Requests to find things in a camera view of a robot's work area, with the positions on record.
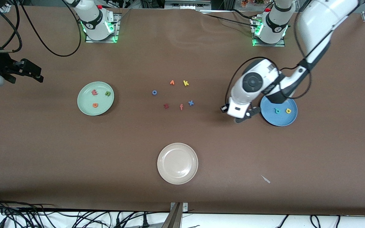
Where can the teal foam letter p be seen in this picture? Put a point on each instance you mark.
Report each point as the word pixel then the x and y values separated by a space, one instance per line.
pixel 277 111

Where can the yellow foam letter d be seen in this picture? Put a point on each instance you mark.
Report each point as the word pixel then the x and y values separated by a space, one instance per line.
pixel 286 111

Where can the pink foam letter w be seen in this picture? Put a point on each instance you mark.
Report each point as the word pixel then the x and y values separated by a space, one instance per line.
pixel 94 92

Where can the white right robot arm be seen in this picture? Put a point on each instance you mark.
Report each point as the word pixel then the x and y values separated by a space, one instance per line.
pixel 92 19

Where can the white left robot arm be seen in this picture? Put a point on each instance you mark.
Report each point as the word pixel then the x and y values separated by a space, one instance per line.
pixel 318 22

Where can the blue foam letter x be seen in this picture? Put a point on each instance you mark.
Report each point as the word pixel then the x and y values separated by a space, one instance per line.
pixel 190 102

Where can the dark red foam letter z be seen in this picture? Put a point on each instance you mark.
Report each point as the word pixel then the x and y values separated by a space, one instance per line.
pixel 166 106

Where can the blue plate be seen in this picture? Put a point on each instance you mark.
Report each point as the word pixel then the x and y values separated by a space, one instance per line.
pixel 284 120

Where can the light green plate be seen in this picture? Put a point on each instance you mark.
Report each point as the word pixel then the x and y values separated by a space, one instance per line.
pixel 86 101

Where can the beige plate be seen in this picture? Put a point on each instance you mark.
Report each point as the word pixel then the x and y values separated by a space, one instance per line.
pixel 177 163

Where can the small white paper scrap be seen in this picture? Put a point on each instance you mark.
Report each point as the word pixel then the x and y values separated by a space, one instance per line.
pixel 265 179

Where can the brown table cover sheet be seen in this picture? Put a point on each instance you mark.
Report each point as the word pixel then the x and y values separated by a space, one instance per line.
pixel 74 152

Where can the orange artificial flowers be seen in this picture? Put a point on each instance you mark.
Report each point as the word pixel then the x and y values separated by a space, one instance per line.
pixel 252 2

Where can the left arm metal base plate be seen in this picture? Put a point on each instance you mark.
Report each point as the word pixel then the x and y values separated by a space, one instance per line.
pixel 274 45

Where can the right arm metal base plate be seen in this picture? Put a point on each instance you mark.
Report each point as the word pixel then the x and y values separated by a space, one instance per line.
pixel 100 41

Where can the grey metal equipment frame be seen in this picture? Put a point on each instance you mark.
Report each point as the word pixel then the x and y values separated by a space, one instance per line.
pixel 185 3

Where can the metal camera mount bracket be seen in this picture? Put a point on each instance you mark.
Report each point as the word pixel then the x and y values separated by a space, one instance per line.
pixel 174 218

